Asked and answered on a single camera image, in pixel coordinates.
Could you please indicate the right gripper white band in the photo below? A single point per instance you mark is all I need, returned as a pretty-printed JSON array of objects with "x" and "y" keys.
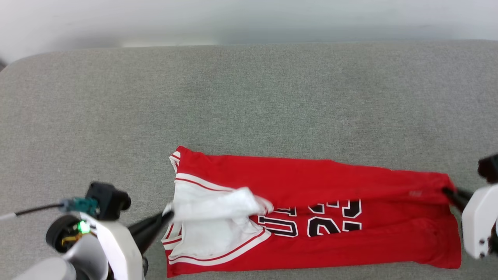
[{"x": 479, "y": 219}]

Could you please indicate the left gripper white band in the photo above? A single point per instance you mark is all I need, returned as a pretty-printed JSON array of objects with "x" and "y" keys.
[{"x": 116, "y": 249}]

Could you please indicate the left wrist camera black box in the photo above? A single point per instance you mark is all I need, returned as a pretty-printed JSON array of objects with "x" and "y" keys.
[{"x": 107, "y": 200}]

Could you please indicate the red white Bulls jersey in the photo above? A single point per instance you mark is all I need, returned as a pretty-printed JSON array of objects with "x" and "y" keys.
[{"x": 311, "y": 210}]

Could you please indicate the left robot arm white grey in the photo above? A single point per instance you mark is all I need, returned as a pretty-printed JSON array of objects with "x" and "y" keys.
[{"x": 66, "y": 256}]

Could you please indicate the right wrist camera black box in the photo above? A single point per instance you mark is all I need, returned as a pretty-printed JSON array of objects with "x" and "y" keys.
[{"x": 489, "y": 168}]

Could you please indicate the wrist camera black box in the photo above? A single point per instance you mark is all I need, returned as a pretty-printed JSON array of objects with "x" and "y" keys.
[
  {"x": 489, "y": 168},
  {"x": 107, "y": 200}
]

